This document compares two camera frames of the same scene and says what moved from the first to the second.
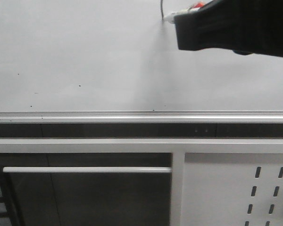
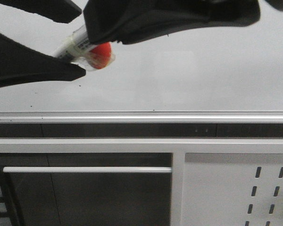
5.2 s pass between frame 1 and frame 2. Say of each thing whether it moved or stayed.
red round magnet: moved
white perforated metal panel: stayed
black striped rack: stayed
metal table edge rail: stayed
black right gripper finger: moved
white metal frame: stayed
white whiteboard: stayed
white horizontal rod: stayed
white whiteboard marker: moved
